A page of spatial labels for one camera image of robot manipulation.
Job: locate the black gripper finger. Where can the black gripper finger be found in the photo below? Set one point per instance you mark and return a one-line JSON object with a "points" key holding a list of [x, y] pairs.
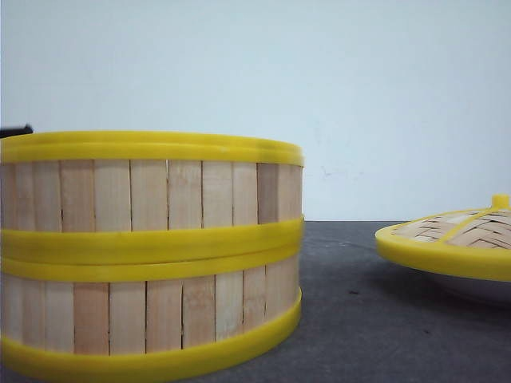
{"points": [[6, 132]]}

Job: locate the woven bamboo steamer lid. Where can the woven bamboo steamer lid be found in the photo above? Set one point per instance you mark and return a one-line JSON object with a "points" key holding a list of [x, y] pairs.
{"points": [[472, 243]]}

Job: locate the front bamboo steamer basket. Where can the front bamboo steamer basket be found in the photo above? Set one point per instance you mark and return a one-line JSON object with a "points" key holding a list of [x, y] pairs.
{"points": [[192, 327]]}

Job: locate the white ceramic plate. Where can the white ceramic plate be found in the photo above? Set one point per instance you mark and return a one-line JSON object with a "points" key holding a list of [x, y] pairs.
{"points": [[491, 292]]}

